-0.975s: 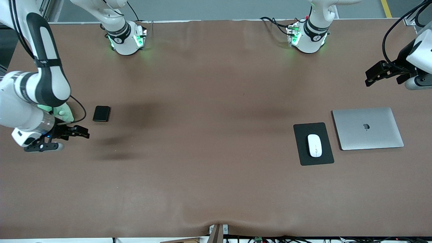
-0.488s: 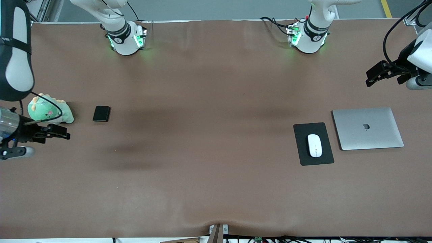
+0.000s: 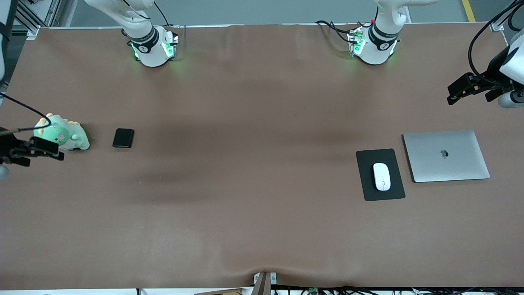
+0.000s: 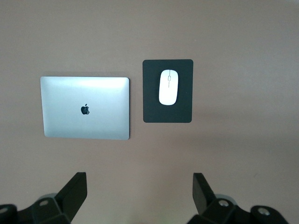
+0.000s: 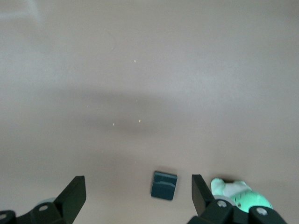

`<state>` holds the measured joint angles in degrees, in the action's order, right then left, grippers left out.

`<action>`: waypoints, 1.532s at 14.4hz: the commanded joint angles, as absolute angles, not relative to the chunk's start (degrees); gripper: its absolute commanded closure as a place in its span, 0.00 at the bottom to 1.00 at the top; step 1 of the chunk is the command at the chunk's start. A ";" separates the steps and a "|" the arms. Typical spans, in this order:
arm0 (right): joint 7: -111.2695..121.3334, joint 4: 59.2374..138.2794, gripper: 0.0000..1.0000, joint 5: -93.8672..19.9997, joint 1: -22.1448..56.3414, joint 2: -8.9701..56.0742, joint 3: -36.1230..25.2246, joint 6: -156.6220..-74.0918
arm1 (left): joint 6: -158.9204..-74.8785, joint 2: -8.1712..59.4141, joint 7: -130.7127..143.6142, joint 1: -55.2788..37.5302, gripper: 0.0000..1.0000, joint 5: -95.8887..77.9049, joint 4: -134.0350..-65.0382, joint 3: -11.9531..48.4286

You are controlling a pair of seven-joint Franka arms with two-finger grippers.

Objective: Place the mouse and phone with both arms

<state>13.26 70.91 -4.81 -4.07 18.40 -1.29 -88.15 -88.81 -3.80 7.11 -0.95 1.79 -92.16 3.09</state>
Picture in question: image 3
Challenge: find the black left arm base cable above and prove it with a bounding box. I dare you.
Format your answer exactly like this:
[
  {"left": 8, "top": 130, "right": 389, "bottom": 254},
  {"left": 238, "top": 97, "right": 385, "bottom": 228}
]
[{"left": 315, "top": 20, "right": 375, "bottom": 45}]

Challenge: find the black mouse pad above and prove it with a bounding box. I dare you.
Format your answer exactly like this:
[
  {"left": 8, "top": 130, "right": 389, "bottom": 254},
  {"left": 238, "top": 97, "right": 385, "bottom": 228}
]
[{"left": 355, "top": 148, "right": 406, "bottom": 202}]

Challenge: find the green dinosaur plush toy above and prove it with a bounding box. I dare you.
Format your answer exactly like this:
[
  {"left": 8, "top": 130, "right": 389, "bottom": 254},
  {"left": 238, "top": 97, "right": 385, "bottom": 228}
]
[{"left": 33, "top": 113, "right": 90, "bottom": 151}]

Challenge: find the black arm base cable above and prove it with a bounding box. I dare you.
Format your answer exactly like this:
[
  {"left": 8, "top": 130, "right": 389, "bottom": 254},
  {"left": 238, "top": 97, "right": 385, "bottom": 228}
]
[
  {"left": 315, "top": 20, "right": 375, "bottom": 45},
  {"left": 152, "top": 0, "right": 172, "bottom": 27}
]

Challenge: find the brown table cloth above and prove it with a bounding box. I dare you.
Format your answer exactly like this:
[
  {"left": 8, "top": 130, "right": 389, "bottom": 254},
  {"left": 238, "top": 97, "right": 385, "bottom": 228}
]
[{"left": 0, "top": 23, "right": 524, "bottom": 290}]

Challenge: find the metal table edge bracket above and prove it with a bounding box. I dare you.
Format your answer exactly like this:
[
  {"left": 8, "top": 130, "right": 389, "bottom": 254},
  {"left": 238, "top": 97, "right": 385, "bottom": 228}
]
[{"left": 253, "top": 271, "right": 278, "bottom": 295}]

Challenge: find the white computer mouse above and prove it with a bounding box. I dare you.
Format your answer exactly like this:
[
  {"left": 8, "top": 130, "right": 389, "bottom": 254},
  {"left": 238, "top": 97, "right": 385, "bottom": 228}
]
[{"left": 373, "top": 163, "right": 391, "bottom": 192}]

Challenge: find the aluminium frame post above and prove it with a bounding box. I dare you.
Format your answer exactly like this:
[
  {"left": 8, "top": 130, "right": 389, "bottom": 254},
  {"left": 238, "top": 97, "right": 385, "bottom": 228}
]
[
  {"left": 12, "top": 0, "right": 62, "bottom": 38},
  {"left": 490, "top": 0, "right": 524, "bottom": 32}
]

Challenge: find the black right arm base cable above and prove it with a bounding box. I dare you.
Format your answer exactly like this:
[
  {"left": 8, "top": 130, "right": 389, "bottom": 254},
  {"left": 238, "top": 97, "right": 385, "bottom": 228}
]
[{"left": 152, "top": 0, "right": 172, "bottom": 27}]

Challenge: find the silver closed laptop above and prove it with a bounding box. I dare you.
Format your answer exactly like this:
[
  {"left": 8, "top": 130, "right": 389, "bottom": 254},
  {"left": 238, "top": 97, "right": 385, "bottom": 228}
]
[{"left": 402, "top": 130, "right": 490, "bottom": 183}]

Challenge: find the black smartphone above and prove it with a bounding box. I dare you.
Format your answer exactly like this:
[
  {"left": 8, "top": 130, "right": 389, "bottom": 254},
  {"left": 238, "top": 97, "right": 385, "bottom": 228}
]
[{"left": 112, "top": 128, "right": 135, "bottom": 148}]

